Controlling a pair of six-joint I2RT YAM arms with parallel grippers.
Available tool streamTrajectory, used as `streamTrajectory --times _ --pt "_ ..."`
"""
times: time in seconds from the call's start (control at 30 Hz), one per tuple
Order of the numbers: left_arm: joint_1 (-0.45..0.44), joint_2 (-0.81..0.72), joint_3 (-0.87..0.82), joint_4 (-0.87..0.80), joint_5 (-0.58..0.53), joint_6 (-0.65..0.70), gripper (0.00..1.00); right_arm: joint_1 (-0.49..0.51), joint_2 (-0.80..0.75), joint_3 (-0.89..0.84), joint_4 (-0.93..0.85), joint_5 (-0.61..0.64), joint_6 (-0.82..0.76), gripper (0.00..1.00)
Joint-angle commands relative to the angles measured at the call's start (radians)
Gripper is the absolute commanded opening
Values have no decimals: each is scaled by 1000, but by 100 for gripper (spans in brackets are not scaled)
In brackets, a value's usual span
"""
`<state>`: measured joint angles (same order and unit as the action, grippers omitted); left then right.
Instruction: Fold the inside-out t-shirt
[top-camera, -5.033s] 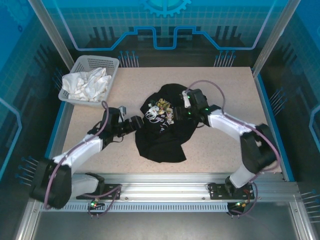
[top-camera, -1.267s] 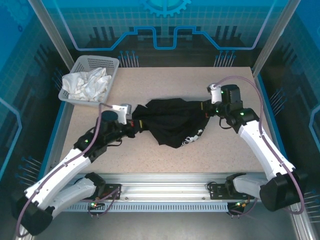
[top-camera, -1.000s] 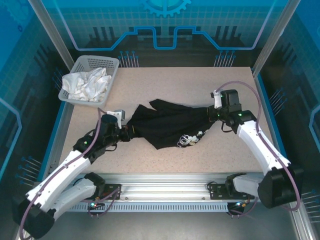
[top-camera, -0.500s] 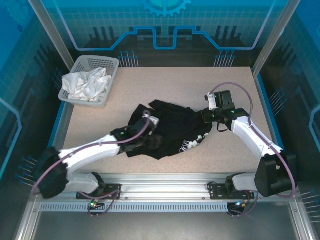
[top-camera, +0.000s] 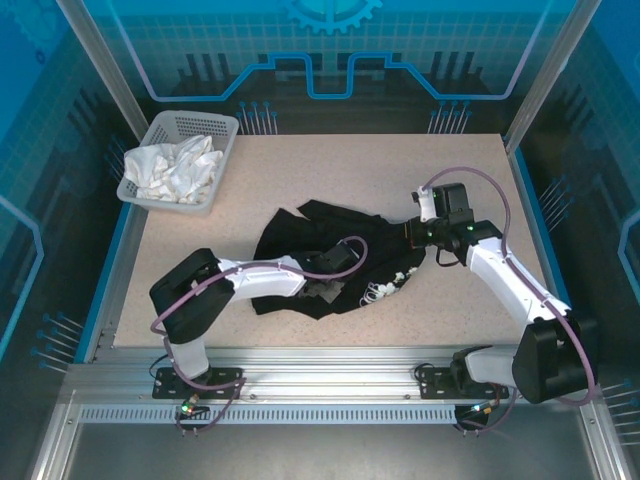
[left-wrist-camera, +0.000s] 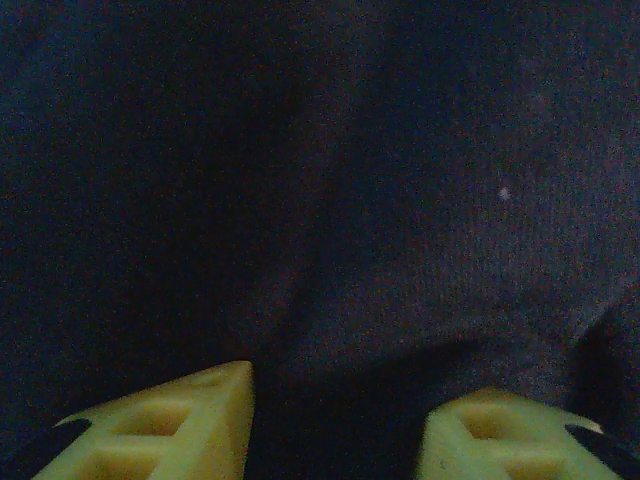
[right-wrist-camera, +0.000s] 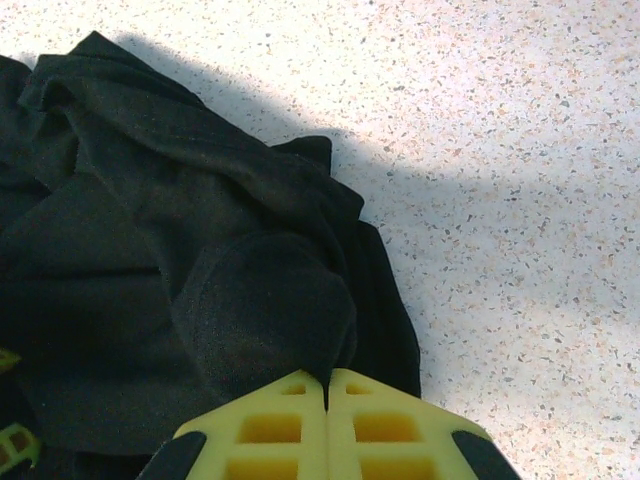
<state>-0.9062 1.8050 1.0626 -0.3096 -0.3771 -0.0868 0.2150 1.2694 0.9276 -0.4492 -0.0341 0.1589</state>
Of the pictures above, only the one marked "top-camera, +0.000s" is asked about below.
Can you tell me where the slotted grey cable duct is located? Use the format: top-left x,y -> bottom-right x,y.
78,404 -> 459,425

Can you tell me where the aluminium mounting rail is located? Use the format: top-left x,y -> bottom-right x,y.
64,344 -> 599,406

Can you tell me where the white perforated plastic basket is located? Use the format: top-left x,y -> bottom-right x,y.
116,110 -> 241,218

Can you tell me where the aluminium frame post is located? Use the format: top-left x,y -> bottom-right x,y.
502,0 -> 605,154
54,0 -> 152,146

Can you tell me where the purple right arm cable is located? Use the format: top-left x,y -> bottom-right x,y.
422,167 -> 600,436

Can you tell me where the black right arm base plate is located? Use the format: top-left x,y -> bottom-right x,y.
414,364 -> 511,401

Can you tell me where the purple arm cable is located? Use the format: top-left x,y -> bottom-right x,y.
149,234 -> 370,437
422,167 -> 600,436

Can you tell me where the grey metal plate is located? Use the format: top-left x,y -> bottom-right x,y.
64,422 -> 601,480

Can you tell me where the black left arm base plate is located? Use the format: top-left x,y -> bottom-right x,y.
152,366 -> 245,400

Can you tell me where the black t-shirt with floral print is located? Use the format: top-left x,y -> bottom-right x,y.
251,199 -> 429,321

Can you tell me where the crumpled white cloth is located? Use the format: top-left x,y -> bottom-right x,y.
123,134 -> 224,205

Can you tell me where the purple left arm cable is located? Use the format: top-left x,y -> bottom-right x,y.
149,234 -> 370,437

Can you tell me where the green-lit cable connector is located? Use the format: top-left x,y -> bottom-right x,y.
467,398 -> 503,417
177,396 -> 211,419

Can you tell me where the aluminium frame bar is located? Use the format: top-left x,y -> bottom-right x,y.
27,389 -> 84,480
579,399 -> 634,480

